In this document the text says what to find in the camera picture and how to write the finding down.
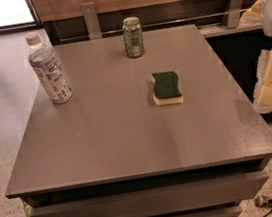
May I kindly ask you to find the left metal wall bracket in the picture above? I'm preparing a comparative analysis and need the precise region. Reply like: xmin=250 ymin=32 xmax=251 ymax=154
xmin=81 ymin=2 xmax=103 ymax=40

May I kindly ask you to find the green soda can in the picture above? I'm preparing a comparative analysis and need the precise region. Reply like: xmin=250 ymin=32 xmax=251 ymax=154
xmin=122 ymin=16 xmax=144 ymax=58

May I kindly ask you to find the right metal wall bracket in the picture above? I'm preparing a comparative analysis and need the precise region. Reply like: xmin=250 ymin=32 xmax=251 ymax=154
xmin=222 ymin=0 xmax=243 ymax=29

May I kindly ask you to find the horizontal metal rail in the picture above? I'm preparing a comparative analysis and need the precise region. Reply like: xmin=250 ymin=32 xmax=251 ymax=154
xmin=59 ymin=7 xmax=252 ymax=43

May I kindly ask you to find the green and yellow sponge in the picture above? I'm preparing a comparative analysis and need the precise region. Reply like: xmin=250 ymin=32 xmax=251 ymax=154
xmin=151 ymin=71 xmax=184 ymax=106

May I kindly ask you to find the grey drawer cabinet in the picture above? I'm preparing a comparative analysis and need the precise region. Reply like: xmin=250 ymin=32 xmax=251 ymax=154
xmin=6 ymin=25 xmax=272 ymax=217

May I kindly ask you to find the clear blue-labelled plastic bottle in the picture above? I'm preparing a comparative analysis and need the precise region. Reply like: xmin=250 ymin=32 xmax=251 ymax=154
xmin=25 ymin=32 xmax=72 ymax=104

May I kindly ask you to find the metal wall bracket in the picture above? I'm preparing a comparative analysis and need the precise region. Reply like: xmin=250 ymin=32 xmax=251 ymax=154
xmin=81 ymin=2 xmax=103 ymax=40
xmin=222 ymin=0 xmax=243 ymax=29

